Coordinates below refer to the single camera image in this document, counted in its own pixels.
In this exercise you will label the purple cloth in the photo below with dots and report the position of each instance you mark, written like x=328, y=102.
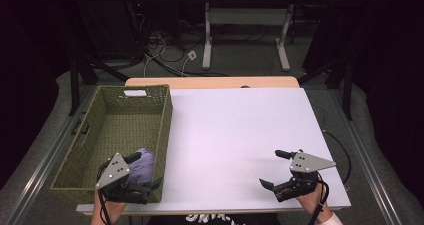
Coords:
x=141, y=166

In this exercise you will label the person's left hand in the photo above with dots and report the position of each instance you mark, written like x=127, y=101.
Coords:
x=115, y=207

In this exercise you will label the green woven basket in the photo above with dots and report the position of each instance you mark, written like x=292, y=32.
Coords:
x=120, y=125

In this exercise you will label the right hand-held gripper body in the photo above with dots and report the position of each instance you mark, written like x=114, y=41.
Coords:
x=308, y=163

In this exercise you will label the black metal stand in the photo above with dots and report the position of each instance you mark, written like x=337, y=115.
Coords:
x=75, y=85
x=348, y=88

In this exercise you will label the wooden table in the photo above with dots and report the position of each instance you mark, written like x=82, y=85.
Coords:
x=213, y=82

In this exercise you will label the white-legged desk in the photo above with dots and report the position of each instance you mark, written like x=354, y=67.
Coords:
x=246, y=16

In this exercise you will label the white board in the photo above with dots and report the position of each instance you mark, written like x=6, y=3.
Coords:
x=240, y=131

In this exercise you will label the black bracket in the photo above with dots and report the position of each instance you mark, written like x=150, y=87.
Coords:
x=80, y=127

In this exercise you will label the person's right hand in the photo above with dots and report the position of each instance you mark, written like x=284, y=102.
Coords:
x=311, y=201

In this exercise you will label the person's black printed shirt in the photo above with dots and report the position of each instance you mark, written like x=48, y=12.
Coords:
x=213, y=219

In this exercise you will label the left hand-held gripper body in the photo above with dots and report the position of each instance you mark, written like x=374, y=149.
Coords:
x=111, y=171

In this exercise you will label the aluminium rail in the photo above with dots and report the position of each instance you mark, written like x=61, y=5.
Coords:
x=40, y=171
x=370, y=171

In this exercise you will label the white plug adapter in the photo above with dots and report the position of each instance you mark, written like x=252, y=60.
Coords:
x=192, y=55

